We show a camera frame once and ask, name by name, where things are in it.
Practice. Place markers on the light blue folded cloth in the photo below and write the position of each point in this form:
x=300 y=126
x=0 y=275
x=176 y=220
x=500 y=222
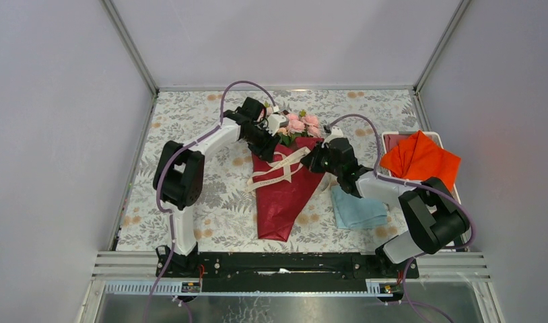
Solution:
x=357 y=213

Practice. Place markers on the dark red wrapping paper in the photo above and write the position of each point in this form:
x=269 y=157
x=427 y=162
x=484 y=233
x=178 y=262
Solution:
x=278 y=206

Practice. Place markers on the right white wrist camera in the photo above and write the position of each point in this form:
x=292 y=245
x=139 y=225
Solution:
x=332 y=132

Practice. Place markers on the orange cloth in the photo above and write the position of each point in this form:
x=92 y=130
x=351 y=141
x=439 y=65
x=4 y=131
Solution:
x=423 y=156

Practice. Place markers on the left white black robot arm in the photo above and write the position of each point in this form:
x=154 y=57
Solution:
x=180 y=173

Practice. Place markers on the pink fake flower bunch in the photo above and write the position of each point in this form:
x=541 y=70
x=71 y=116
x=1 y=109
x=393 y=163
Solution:
x=300 y=124

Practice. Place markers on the floral patterned table mat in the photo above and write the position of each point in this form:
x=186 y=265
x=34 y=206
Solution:
x=225 y=215

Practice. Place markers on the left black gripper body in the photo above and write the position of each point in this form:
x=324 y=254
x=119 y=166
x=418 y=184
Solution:
x=259 y=140

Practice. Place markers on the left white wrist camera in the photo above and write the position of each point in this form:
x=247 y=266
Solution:
x=275 y=120

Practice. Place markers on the cream ribbon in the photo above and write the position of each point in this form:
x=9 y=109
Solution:
x=289 y=165

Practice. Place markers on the white plastic basket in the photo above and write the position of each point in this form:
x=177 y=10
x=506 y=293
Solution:
x=390 y=138

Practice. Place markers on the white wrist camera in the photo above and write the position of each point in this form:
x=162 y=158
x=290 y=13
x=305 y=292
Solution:
x=275 y=120
x=332 y=132

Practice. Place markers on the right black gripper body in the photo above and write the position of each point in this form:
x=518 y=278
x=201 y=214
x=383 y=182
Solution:
x=321 y=161

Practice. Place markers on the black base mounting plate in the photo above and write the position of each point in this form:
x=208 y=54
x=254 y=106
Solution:
x=248 y=272

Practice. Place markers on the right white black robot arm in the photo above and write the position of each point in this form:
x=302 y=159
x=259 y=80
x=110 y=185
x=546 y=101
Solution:
x=433 y=217

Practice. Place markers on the aluminium front rail frame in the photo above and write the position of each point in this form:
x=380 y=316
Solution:
x=136 y=272

